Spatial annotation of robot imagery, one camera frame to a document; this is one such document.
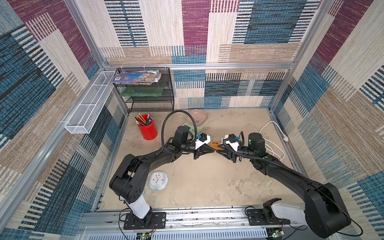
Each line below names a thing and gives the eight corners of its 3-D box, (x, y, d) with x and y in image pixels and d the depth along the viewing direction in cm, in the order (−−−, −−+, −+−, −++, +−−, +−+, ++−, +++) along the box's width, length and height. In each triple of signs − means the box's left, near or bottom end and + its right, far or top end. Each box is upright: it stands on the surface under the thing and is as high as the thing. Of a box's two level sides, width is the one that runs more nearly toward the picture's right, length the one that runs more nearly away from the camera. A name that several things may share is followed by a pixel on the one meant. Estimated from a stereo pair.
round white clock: (148, 190, 84) (146, 188, 82) (151, 172, 91) (150, 170, 88) (167, 190, 84) (166, 188, 82) (169, 172, 91) (168, 170, 88)
